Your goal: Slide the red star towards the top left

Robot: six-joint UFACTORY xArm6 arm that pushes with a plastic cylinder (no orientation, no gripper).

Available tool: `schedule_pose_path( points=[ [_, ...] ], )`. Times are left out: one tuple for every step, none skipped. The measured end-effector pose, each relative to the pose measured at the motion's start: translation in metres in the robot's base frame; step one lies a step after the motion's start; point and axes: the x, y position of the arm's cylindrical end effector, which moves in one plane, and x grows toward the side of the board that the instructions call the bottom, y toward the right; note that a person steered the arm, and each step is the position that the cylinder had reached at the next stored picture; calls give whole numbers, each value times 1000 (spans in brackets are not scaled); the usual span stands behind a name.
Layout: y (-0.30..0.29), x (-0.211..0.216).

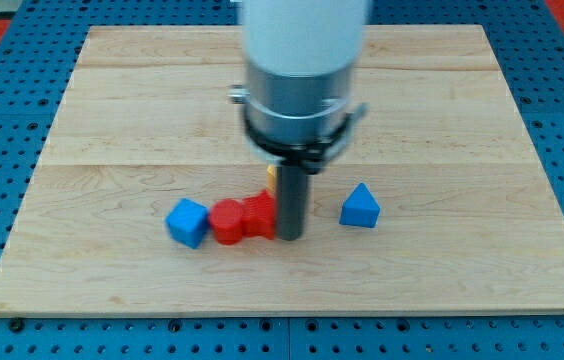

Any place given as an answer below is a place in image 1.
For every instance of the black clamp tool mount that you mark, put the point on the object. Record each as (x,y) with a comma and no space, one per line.
(306,142)

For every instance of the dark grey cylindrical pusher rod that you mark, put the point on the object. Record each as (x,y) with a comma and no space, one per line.
(291,202)

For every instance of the red star block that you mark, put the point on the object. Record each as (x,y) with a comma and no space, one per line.
(259,218)

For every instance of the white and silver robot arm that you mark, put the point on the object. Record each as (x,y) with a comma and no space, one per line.
(300,57)

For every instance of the yellow block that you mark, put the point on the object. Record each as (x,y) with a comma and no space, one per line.
(271,179)

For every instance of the blue triangular prism block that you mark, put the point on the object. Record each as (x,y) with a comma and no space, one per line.
(360,209)

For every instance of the red cylinder block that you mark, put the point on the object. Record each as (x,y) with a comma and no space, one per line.
(225,219)

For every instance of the blue cube block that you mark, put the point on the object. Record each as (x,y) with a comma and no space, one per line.
(187,223)

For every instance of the wooden board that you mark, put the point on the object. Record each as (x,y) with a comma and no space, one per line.
(148,202)

